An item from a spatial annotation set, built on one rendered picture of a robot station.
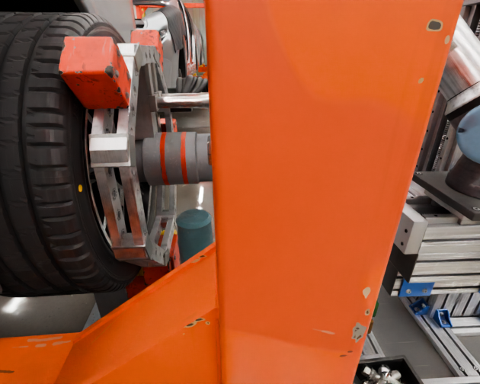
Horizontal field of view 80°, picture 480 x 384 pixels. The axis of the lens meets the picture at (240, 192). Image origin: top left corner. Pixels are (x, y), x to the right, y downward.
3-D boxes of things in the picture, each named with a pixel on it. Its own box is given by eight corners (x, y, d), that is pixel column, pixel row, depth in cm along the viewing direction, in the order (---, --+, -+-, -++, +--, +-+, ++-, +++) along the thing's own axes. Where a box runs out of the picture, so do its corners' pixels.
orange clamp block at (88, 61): (89, 77, 51) (62, 34, 43) (133, 77, 52) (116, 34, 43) (84, 110, 49) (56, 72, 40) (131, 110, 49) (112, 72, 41)
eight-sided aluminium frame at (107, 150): (164, 202, 112) (144, 46, 88) (181, 201, 112) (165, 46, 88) (127, 317, 63) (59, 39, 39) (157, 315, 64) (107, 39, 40)
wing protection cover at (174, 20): (164, 52, 369) (159, 5, 346) (187, 52, 371) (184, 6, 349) (154, 52, 306) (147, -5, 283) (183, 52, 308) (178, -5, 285)
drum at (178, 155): (145, 174, 85) (138, 126, 79) (217, 171, 86) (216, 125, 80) (134, 195, 72) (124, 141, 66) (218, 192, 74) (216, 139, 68)
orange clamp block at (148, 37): (137, 73, 83) (137, 45, 84) (164, 73, 84) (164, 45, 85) (129, 58, 76) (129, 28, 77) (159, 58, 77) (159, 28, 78)
